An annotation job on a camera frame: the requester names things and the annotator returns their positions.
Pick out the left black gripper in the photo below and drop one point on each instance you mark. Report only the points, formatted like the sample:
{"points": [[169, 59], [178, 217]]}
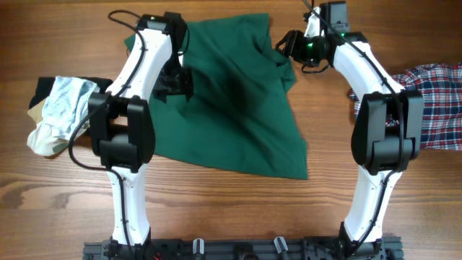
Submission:
{"points": [[185, 87]]}

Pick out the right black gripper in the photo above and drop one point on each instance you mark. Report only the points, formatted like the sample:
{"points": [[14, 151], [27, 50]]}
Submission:
{"points": [[290, 39]]}

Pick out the green shirt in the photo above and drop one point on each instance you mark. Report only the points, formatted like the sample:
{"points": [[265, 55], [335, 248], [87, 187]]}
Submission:
{"points": [[239, 117]]}

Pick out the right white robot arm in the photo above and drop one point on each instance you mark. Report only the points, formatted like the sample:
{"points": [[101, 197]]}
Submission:
{"points": [[386, 134]]}

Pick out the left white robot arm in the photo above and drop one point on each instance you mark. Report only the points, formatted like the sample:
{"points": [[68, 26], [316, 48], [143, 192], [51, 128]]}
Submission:
{"points": [[121, 126]]}

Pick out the white blue checked cloth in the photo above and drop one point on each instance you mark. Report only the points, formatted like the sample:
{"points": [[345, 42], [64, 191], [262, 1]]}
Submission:
{"points": [[66, 105]]}

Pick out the black folded garment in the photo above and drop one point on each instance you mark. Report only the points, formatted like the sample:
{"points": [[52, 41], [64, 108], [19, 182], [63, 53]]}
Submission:
{"points": [[44, 87]]}

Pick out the beige cloth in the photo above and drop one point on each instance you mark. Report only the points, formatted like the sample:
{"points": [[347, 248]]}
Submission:
{"points": [[45, 139]]}

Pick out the red blue plaid shirt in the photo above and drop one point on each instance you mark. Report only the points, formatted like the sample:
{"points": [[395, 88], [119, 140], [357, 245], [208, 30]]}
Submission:
{"points": [[440, 86]]}

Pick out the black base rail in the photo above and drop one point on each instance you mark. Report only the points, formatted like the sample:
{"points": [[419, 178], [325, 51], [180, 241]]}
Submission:
{"points": [[278, 248]]}

